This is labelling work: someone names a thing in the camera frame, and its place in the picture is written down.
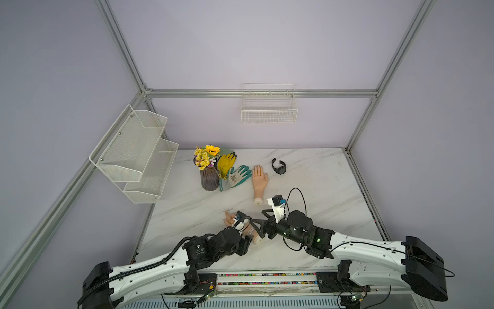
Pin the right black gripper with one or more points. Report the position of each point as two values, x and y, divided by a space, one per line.
265 223

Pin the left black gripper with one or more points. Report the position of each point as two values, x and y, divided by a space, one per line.
243 245

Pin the fist mannequin hand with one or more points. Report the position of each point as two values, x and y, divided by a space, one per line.
246 229

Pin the black digital wrist watch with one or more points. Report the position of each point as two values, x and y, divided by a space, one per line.
279 168

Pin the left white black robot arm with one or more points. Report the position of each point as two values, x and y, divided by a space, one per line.
171 273

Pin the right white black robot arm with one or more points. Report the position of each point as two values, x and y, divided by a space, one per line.
411 263

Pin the green white work glove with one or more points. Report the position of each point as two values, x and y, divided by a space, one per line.
234 177

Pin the purple ribbed glass vase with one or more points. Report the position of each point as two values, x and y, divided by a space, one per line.
209 178

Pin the yellow black work glove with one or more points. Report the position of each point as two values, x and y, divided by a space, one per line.
224 164

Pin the yellow artificial flower bouquet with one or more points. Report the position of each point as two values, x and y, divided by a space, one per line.
208 156

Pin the white two-tier mesh shelf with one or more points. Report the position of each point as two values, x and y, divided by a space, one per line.
135 155

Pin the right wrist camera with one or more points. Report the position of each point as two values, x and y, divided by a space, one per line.
278 206

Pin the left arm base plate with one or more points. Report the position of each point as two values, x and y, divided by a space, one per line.
201 285

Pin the aluminium rail front frame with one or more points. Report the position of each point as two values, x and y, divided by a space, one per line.
271 290

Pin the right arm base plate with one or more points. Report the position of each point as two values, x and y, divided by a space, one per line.
330 282

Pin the white wire wall basket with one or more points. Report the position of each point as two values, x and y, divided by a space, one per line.
268 104

